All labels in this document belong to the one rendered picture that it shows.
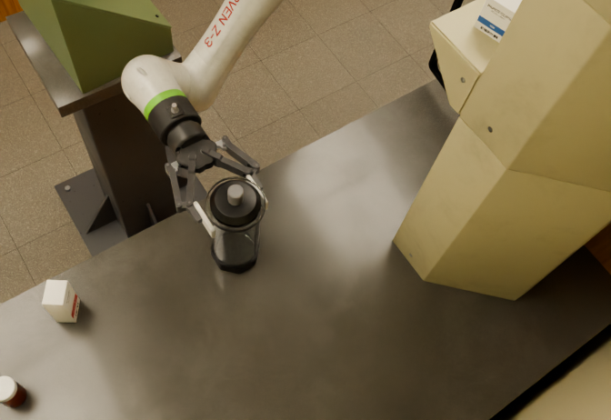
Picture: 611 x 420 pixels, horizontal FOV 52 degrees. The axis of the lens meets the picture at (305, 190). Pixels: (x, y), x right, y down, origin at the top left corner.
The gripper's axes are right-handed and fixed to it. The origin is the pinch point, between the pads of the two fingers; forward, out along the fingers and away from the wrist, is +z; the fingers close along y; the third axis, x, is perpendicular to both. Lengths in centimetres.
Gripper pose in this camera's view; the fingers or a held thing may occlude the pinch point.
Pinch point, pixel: (235, 212)
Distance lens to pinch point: 119.1
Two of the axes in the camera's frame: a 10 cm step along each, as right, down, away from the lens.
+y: 8.3, -4.5, 3.4
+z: 5.5, 7.6, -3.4
